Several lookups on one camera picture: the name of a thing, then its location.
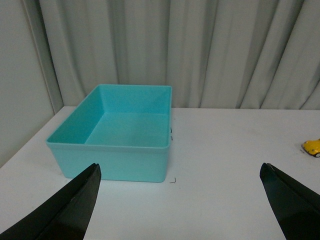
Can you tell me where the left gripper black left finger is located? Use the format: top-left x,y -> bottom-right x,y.
0,163 -> 102,240

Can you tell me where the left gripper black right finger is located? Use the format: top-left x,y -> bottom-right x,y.
259,163 -> 320,240

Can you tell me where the yellow beetle toy car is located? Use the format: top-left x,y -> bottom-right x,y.
301,139 -> 320,158

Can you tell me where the turquoise plastic storage bin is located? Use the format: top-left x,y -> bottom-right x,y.
46,84 -> 172,183

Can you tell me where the grey-white pleated curtain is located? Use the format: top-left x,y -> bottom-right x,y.
22,0 -> 320,112

